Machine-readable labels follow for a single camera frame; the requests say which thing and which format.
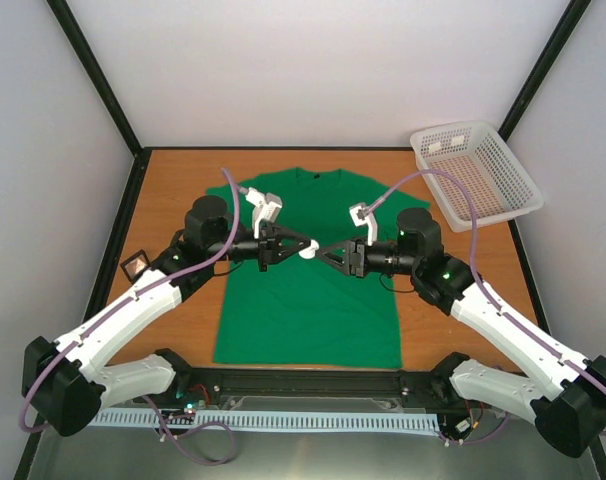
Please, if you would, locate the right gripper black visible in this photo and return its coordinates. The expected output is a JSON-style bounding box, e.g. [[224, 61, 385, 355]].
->
[[315, 235, 418, 278]]

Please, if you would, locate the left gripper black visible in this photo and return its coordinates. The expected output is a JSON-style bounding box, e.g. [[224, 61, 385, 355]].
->
[[208, 222, 311, 272]]

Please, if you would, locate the round blue brooch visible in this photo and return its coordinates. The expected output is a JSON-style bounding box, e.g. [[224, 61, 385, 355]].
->
[[298, 239, 319, 260]]

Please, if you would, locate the green t-shirt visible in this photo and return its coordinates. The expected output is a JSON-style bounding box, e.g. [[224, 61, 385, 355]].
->
[[213, 167, 402, 369]]

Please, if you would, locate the white perforated plastic basket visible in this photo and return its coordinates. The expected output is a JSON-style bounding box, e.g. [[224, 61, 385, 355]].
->
[[410, 121, 544, 227]]

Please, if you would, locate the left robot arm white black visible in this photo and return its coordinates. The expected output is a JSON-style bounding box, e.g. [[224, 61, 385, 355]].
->
[[22, 195, 318, 437]]

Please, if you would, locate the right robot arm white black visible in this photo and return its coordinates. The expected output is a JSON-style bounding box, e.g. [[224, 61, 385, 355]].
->
[[316, 208, 606, 458]]

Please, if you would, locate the black open brooch box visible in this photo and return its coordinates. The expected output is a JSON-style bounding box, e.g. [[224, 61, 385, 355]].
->
[[120, 249, 150, 284]]

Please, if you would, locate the small circuit board with led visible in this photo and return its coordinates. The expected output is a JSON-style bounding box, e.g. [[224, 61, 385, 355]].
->
[[178, 384, 210, 413]]

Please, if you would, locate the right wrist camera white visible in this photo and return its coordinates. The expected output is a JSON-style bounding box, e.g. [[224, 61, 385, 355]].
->
[[348, 202, 378, 246]]

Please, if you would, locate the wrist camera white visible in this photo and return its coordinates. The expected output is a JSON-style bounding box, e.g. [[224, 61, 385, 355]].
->
[[245, 187, 283, 239], [348, 202, 378, 246]]

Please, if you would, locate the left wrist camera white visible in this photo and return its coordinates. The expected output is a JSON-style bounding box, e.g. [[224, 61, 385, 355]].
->
[[245, 187, 283, 239]]

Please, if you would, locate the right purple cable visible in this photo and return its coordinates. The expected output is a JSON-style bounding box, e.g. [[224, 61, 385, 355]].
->
[[365, 168, 606, 436]]

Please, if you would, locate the black aluminium rail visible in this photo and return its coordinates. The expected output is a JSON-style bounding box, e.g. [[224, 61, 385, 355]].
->
[[186, 368, 438, 408]]

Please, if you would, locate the light blue cable duct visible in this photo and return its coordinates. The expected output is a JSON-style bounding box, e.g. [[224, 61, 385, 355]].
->
[[92, 409, 441, 437]]

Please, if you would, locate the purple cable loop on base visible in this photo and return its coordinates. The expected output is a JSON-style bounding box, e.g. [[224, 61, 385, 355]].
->
[[142, 394, 237, 466]]

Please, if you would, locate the left black frame post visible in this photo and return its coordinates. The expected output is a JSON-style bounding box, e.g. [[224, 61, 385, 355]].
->
[[46, 0, 143, 159]]

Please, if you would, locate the black frame post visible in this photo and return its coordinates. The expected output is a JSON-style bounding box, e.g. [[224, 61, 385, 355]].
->
[[46, 0, 143, 159], [498, 0, 592, 142]]

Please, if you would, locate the right black frame post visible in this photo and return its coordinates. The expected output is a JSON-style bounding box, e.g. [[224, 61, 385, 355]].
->
[[498, 0, 592, 142]]

